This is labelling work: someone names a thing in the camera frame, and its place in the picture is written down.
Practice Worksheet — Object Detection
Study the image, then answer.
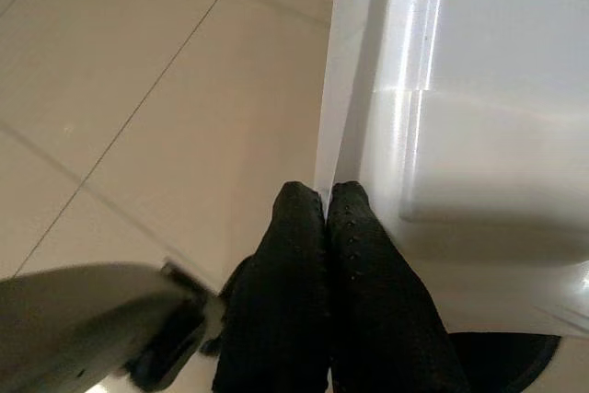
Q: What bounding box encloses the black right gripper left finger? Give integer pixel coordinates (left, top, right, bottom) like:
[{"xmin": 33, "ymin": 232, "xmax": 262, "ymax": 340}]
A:
[{"xmin": 211, "ymin": 179, "xmax": 333, "ymax": 393}]

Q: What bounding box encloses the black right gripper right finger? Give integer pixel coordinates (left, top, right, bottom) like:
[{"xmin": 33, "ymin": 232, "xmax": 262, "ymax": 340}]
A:
[{"xmin": 325, "ymin": 179, "xmax": 471, "ymax": 393}]

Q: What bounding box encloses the white moulded tray box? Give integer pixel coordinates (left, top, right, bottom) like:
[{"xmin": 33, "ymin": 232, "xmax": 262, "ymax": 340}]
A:
[{"xmin": 315, "ymin": 0, "xmax": 589, "ymax": 393}]

